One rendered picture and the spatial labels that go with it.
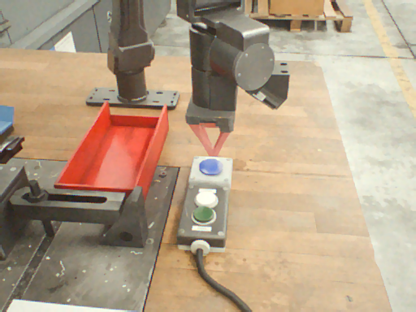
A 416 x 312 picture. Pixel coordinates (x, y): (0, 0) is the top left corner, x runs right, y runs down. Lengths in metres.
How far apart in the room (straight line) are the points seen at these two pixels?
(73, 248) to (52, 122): 0.35
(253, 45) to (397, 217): 1.67
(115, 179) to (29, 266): 0.19
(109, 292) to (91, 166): 0.26
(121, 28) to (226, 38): 0.35
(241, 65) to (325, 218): 0.29
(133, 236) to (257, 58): 0.29
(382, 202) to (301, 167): 1.40
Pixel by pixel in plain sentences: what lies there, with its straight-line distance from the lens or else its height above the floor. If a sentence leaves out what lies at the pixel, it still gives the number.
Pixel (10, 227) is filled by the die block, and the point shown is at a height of 0.93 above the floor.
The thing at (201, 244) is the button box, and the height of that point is 0.92.
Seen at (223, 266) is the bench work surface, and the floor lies 0.90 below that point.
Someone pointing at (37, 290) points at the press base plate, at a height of 0.90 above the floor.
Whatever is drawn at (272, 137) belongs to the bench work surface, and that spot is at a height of 0.90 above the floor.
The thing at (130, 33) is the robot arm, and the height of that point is 1.07.
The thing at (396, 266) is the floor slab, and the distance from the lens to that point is 1.86.
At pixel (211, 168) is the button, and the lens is 0.65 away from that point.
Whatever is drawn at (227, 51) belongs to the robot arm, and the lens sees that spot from 0.48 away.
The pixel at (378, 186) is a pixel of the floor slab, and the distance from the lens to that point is 2.20.
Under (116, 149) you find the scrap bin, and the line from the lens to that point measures 0.77.
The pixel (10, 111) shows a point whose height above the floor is 0.94.
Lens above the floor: 1.35
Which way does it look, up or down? 37 degrees down
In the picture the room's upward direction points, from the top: straight up
